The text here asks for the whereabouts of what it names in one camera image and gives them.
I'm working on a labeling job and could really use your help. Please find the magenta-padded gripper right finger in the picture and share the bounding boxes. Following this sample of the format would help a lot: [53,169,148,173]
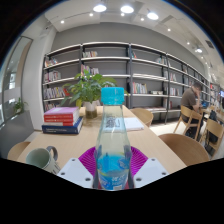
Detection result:
[127,145,170,189]

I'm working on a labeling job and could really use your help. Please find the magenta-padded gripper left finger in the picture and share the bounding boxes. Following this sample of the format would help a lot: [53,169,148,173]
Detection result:
[57,145,100,190]

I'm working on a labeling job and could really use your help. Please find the clear bottle with blue cap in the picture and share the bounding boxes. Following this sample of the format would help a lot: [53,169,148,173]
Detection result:
[94,86,133,192]

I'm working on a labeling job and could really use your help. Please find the grey patterned mug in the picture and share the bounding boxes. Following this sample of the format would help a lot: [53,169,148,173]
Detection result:
[25,145,62,175]

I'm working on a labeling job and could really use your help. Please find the round-backed wooden chair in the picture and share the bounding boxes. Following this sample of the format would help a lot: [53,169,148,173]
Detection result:
[129,107,155,128]
[7,141,32,162]
[157,133,210,167]

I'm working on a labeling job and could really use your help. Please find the dark blue book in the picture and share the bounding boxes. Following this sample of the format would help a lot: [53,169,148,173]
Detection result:
[41,116,84,135]

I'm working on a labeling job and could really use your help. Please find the white open booklet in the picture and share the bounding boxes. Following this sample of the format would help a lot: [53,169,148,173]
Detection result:
[103,116,145,133]

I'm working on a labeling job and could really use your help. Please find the red book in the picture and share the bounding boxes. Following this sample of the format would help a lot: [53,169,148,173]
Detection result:
[44,115,81,127]

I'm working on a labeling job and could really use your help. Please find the pink book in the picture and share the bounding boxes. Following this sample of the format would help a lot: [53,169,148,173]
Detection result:
[43,106,80,123]

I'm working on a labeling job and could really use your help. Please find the slatted wooden chair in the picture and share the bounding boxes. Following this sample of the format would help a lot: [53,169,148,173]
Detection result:
[199,118,224,158]
[173,105,204,139]

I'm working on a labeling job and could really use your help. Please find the black backpack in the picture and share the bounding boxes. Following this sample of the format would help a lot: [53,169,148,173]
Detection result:
[207,109,220,145]

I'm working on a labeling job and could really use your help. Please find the person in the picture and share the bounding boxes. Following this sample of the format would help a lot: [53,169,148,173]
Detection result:
[180,82,204,138]

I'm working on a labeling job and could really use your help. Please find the green plant in white pot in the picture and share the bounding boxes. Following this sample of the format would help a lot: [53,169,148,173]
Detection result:
[60,69,129,119]

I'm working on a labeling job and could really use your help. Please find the small potted plant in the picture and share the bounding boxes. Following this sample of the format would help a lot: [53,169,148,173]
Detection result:
[11,97,28,114]

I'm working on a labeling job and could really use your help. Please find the grey shelf unit with books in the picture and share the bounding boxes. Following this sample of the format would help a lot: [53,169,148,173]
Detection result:
[41,41,219,124]

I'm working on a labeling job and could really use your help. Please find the ceiling lights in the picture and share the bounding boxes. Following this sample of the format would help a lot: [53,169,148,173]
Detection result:
[59,3,214,71]

